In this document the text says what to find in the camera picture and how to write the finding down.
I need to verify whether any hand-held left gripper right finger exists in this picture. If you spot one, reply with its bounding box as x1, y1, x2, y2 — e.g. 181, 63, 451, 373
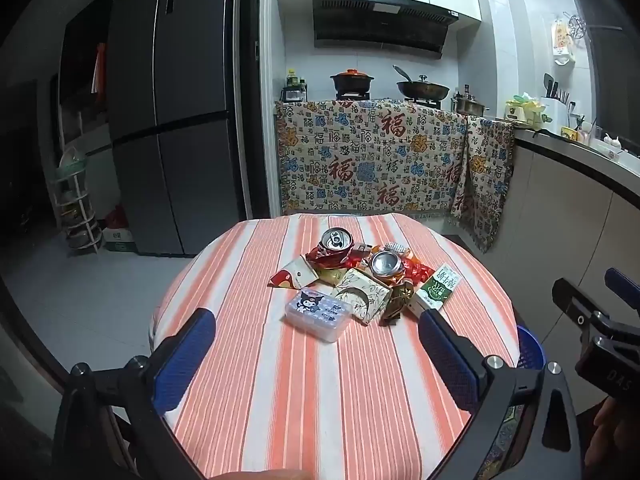
417, 309, 583, 480

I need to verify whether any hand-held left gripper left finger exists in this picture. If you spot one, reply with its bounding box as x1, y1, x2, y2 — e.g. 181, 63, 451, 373
52, 307, 217, 480

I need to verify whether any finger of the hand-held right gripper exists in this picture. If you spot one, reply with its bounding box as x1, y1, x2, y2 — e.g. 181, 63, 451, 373
552, 277, 626, 342
604, 267, 640, 311

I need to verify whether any blue plastic basket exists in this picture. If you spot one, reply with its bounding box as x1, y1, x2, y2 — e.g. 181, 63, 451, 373
515, 324, 546, 371

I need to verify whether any green milk carton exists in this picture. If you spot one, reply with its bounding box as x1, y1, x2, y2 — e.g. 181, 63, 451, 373
407, 262, 463, 318

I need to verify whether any brown snack wrapper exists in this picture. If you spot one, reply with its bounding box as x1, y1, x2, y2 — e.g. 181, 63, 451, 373
380, 280, 416, 327

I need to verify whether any crinkled orange red wrapper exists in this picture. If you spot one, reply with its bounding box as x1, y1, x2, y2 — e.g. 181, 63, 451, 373
397, 255, 436, 286

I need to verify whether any patterned tissue box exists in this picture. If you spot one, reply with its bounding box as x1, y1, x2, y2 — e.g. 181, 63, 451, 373
327, 267, 393, 327

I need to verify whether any crushed silver can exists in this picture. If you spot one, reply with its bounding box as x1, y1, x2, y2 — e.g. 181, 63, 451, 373
367, 250, 406, 281

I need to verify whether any red white snack wrapper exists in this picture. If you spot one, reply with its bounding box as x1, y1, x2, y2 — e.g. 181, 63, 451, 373
269, 255, 321, 291

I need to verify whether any clear cartoon plastic box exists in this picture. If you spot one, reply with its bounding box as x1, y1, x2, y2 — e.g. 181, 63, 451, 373
284, 287, 353, 345

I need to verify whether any crushed red can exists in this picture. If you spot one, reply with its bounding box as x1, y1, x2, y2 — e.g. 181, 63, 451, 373
305, 227, 358, 271

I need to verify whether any person's right hand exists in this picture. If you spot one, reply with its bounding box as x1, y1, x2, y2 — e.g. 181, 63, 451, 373
585, 396, 640, 472

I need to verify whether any person's left hand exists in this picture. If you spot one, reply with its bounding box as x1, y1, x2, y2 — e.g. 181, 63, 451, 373
220, 468, 312, 480

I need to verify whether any kitchen base cabinet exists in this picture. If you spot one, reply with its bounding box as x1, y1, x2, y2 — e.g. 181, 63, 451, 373
500, 127, 640, 321

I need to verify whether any orange striped tablecloth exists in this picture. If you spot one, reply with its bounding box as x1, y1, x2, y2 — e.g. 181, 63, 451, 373
147, 212, 518, 480

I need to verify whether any cardboard box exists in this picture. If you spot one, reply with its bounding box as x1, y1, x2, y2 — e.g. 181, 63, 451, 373
102, 227, 138, 253

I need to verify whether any red bag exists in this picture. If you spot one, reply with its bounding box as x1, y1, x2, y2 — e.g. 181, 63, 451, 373
105, 205, 131, 231

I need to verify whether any small printed cloth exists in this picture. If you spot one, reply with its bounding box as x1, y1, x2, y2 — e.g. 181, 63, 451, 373
447, 115, 516, 253

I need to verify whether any white tiered storage rack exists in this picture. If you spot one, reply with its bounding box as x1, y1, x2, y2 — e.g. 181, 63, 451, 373
55, 147, 103, 256

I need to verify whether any white knife holder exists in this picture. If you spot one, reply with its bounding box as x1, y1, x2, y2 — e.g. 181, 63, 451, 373
540, 74, 571, 128

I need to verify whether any yellow green plastic container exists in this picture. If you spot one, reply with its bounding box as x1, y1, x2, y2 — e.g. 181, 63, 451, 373
502, 92, 546, 128

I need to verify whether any large printed cloth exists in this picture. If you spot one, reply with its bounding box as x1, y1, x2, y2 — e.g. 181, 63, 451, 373
274, 99, 468, 221

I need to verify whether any steel pot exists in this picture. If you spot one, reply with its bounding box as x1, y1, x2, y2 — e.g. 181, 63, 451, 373
452, 92, 490, 116

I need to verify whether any grey refrigerator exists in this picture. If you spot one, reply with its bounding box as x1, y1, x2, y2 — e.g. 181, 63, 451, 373
107, 0, 261, 258

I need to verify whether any white hanging packet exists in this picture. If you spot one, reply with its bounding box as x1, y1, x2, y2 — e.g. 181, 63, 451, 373
550, 17, 576, 66

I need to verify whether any black wok with lid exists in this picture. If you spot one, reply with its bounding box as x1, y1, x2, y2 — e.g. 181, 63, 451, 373
392, 65, 451, 101

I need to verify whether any orange hanging cloth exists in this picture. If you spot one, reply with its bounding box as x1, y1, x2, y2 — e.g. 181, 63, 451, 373
91, 42, 108, 106

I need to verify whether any black range hood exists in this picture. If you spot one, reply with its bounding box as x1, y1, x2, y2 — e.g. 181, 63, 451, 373
312, 0, 460, 59

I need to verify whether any wire wall rack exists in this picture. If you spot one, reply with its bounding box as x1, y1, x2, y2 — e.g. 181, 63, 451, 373
562, 10, 623, 41

